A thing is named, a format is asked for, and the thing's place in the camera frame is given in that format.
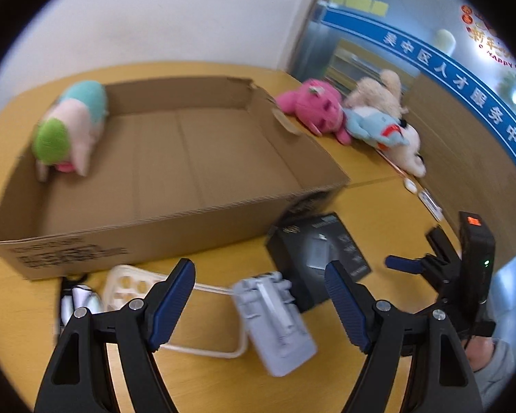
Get beige plush toy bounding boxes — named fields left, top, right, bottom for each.
left=344, top=69, right=409, bottom=117

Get yellow paper notes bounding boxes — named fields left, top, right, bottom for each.
left=330, top=0, right=390, bottom=14

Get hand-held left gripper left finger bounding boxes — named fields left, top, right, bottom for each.
left=36, top=258, right=196, bottom=413

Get clear phone case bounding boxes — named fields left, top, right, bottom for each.
left=102, top=265, right=250, bottom=360

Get blue window banner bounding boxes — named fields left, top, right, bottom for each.
left=320, top=6, right=516, bottom=192

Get black sunglasses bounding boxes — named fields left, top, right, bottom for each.
left=59, top=277, right=104, bottom=336

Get red window decal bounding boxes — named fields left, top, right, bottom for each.
left=460, top=4, right=516, bottom=70

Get wooden partition panel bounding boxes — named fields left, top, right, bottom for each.
left=402, top=73, right=516, bottom=263

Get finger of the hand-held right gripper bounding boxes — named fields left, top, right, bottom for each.
left=426, top=226, right=461, bottom=263
left=385, top=255, right=445, bottom=280

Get light blue plush toy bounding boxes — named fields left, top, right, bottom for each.
left=342, top=107, right=409, bottom=149

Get black product box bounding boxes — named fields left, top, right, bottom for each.
left=266, top=212, right=373, bottom=313

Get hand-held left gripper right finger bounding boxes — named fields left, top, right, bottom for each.
left=324, top=260, right=484, bottom=413

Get cardboard box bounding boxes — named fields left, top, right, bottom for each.
left=0, top=76, right=351, bottom=282

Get person's right forearm grey sleeve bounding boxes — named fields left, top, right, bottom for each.
left=464, top=338, right=516, bottom=413

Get yellow wooden desktop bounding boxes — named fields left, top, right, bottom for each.
left=0, top=62, right=469, bottom=413

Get cream white plush toy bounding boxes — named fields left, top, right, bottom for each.
left=383, top=125, right=427, bottom=178

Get green pink teal plush toy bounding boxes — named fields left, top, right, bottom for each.
left=31, top=80, right=109, bottom=181

